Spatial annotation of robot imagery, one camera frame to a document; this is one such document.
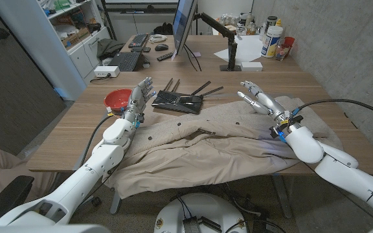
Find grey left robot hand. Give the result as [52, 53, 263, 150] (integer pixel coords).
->
[121, 76, 157, 124]

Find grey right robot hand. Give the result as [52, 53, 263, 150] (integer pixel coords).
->
[237, 80, 293, 124]

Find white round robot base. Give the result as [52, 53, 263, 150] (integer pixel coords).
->
[153, 192, 249, 233]

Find red bowl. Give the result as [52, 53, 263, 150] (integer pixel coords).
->
[104, 88, 133, 111]

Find black router with antennas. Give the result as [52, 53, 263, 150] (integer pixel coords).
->
[151, 77, 225, 115]

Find beige coat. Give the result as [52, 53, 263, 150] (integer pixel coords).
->
[104, 96, 345, 200]

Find large black keyboard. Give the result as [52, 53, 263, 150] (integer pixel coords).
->
[107, 50, 142, 72]

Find white power adapter box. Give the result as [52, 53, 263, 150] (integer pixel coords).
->
[93, 65, 120, 78]

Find flat white box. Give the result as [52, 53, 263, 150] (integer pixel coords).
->
[240, 61, 264, 72]

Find black phone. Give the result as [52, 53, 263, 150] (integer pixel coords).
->
[130, 46, 152, 54]

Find black remote control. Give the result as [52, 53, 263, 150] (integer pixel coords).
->
[156, 50, 176, 62]

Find clear glass jar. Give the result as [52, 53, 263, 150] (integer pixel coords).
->
[274, 43, 291, 61]

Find small black keyboard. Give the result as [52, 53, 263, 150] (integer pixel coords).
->
[128, 32, 150, 49]

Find green jacket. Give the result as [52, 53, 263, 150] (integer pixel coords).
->
[96, 38, 126, 61]

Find white paper sheet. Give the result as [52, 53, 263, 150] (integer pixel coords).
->
[213, 34, 266, 63]

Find white wipes canister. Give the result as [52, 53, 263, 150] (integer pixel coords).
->
[260, 25, 284, 59]

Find black backpack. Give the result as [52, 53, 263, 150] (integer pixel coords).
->
[153, 21, 174, 36]

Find bottle with black lid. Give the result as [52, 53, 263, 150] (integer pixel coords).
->
[264, 16, 278, 35]

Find cardboard box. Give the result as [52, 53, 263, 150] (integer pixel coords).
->
[60, 27, 91, 49]

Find computer monitor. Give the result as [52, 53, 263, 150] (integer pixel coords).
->
[172, 0, 199, 56]

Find grey metal table leg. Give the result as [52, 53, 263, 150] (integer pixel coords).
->
[272, 174, 293, 219]
[109, 189, 122, 215]

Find white shelf cabinet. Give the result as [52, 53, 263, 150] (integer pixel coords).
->
[0, 0, 111, 101]

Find beige trousers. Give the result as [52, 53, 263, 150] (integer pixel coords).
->
[0, 149, 58, 195]

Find black chair armrest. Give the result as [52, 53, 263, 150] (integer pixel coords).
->
[0, 175, 35, 224]

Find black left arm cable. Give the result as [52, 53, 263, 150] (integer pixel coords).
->
[80, 113, 116, 166]

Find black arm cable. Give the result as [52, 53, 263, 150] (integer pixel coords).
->
[291, 98, 373, 121]
[80, 113, 116, 166]

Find coiled white cable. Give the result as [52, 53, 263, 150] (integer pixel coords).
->
[148, 34, 168, 44]

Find black monitor cable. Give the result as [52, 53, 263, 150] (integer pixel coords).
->
[185, 43, 203, 72]
[183, 45, 198, 72]

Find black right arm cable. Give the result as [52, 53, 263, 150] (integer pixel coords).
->
[291, 98, 373, 121]

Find whiteboard with black frame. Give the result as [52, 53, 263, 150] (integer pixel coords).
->
[100, 0, 179, 15]

